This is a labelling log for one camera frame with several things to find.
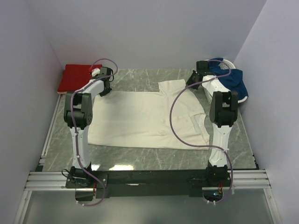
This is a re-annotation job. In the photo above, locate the aluminium extrusion rail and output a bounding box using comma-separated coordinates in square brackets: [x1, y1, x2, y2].
[24, 169, 271, 191]

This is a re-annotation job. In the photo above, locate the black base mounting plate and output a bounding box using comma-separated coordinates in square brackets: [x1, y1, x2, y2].
[65, 167, 232, 201]

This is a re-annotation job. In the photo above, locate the cream white t shirt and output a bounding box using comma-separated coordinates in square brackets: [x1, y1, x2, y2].
[88, 79, 210, 150]

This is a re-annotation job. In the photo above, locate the white plastic laundry basket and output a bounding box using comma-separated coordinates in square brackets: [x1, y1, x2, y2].
[202, 72, 238, 105]

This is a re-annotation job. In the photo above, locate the folded red t shirt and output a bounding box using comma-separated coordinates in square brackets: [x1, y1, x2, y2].
[58, 64, 92, 91]

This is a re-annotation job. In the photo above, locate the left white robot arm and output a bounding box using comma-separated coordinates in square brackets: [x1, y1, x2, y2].
[64, 67, 114, 188]

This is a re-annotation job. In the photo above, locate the crumpled blue t shirt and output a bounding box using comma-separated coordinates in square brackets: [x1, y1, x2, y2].
[208, 58, 249, 103]

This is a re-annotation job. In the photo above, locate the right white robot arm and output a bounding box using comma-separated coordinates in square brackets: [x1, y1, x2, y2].
[186, 60, 238, 186]

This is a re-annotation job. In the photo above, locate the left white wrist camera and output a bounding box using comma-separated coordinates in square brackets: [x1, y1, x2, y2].
[89, 68, 100, 77]

